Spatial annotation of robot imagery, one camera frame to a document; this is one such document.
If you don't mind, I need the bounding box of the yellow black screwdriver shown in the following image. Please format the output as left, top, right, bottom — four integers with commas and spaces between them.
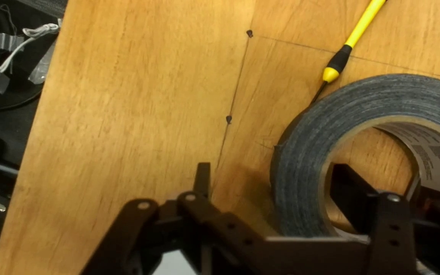
312, 0, 387, 102

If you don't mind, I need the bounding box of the white cable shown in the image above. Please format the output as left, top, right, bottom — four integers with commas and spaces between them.
0, 21, 62, 85

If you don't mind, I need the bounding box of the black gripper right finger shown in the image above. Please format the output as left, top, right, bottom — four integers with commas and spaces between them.
331, 165, 416, 275

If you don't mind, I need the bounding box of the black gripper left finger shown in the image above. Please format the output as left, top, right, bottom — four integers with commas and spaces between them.
180, 162, 260, 275

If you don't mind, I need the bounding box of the large gray tape roll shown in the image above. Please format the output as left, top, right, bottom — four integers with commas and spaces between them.
271, 73, 440, 237

